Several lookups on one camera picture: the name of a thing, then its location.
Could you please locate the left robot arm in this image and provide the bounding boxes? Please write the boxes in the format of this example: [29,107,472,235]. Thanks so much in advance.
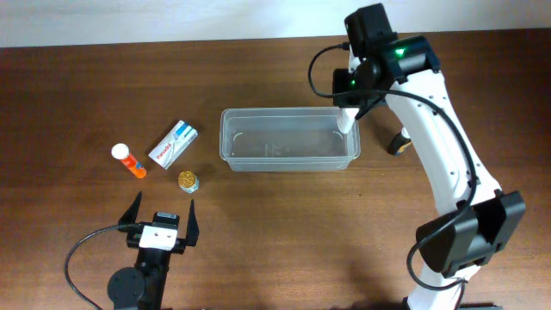
[107,193,200,309]

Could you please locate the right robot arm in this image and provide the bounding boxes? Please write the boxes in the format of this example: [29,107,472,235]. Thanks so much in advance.
[331,3,526,309]

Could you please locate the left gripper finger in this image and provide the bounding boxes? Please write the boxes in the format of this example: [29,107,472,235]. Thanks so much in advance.
[185,200,200,247]
[118,191,142,232]

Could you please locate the black bottle white cap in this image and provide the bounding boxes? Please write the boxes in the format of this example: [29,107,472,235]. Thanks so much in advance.
[387,127,412,156]

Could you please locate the white spray bottle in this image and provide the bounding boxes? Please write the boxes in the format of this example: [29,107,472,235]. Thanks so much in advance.
[337,108,359,133]

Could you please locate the orange tube white cap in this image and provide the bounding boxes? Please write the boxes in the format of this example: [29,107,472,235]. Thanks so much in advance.
[111,143,147,179]

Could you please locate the clear plastic container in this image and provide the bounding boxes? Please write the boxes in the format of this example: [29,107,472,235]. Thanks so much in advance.
[220,107,361,172]

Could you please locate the small gold-lid jar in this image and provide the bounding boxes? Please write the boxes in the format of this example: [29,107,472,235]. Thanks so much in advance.
[177,170,200,194]

